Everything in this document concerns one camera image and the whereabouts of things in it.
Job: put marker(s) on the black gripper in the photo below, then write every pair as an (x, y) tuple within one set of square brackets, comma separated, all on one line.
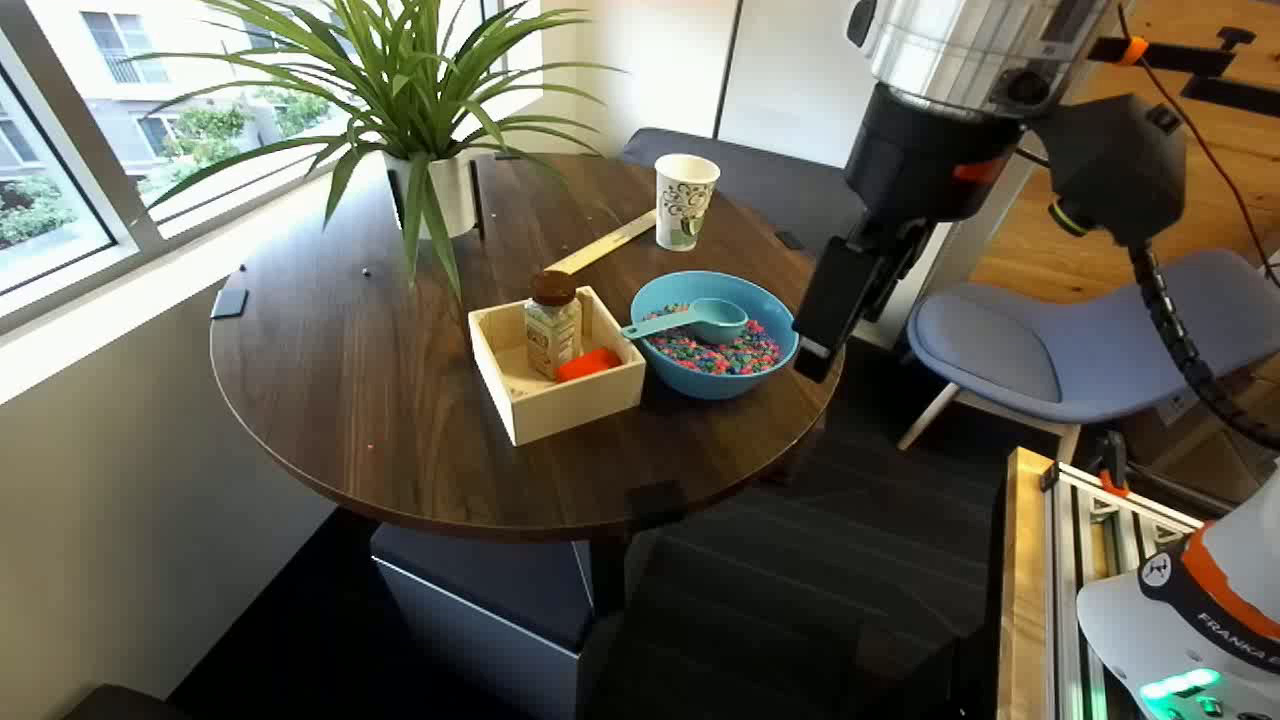
[(924, 161)]

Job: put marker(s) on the patterned paper cup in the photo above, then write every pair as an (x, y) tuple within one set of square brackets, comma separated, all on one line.
[(685, 200)]

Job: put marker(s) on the glass jar with brown lid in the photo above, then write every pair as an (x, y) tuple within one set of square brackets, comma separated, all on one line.
[(548, 332)]

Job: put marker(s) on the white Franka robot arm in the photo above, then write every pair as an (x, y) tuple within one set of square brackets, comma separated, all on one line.
[(961, 44)]

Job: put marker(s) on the light wooden box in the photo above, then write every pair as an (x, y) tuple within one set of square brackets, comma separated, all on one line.
[(563, 407)]

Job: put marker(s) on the brown cardboard box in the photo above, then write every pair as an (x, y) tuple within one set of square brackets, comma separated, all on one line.
[(1227, 462)]

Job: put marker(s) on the colourful sprinkles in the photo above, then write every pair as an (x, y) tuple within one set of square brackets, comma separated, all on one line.
[(744, 352)]

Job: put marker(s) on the teal measuring scoop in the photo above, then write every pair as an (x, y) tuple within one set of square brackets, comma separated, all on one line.
[(715, 319)]

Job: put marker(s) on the blue bowl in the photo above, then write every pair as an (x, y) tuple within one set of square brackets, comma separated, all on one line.
[(705, 384)]

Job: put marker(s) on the light wooden ruler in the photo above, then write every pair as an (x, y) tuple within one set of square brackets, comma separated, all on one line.
[(606, 246)]

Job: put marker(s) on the small orange object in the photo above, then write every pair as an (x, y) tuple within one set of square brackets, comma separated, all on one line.
[(586, 362)]

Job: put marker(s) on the black table leg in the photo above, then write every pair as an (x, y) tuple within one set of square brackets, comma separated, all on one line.
[(611, 572)]

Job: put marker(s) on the white plant pot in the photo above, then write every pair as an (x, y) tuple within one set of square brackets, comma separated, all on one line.
[(453, 196)]

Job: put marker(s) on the small blue bead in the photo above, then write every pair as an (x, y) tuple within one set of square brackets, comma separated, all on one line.
[(364, 269)]

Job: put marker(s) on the green spiky potted plant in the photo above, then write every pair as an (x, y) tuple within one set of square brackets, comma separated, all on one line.
[(402, 80)]

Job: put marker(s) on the wooden board frame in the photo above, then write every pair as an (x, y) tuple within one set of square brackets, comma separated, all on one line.
[(1025, 603)]

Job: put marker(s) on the aluminium extrusion rail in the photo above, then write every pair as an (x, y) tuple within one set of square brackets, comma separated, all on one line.
[(1103, 561)]

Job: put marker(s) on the grey window frame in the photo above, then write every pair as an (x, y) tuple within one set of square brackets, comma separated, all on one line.
[(93, 147)]

